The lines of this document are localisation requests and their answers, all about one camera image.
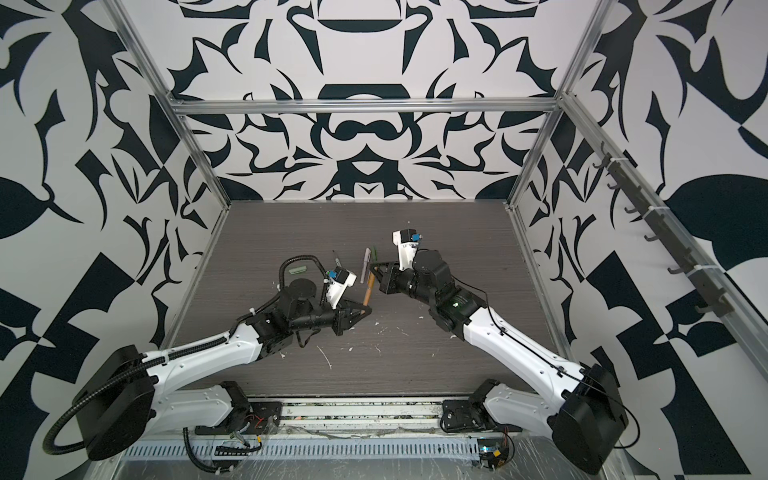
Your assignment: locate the pink pen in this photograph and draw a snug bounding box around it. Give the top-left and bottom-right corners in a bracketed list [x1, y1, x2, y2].
[360, 247, 372, 284]

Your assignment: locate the orange pen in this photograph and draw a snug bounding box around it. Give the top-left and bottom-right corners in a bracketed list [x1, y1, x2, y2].
[363, 273, 376, 306]

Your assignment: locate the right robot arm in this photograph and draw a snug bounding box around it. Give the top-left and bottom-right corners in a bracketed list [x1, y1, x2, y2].
[371, 249, 637, 475]

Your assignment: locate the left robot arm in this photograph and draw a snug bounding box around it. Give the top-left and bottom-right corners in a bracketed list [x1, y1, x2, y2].
[42, 257, 372, 460]

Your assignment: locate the white paper strip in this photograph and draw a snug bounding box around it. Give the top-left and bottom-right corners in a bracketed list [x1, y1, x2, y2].
[316, 346, 333, 370]

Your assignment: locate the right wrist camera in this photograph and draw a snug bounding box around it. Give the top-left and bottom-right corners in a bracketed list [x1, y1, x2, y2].
[392, 229, 421, 271]

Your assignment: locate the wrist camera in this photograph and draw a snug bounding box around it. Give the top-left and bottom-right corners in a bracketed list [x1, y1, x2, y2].
[324, 266, 357, 309]
[392, 229, 421, 271]

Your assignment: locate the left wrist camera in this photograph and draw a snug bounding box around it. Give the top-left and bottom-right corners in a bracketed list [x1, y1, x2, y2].
[324, 266, 357, 309]

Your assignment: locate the aluminium front rail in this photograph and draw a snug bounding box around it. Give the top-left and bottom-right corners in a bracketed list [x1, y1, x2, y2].
[101, 392, 616, 442]

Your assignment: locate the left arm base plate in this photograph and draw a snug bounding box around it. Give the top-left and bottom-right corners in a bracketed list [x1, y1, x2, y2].
[194, 401, 283, 435]

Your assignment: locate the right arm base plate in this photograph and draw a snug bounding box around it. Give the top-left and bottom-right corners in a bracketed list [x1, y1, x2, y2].
[439, 400, 523, 434]

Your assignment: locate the white cable duct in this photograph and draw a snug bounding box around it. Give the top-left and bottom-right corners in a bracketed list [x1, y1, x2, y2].
[122, 439, 481, 462]

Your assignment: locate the wall hook rack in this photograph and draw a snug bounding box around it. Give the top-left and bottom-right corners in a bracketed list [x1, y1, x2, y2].
[594, 145, 735, 318]

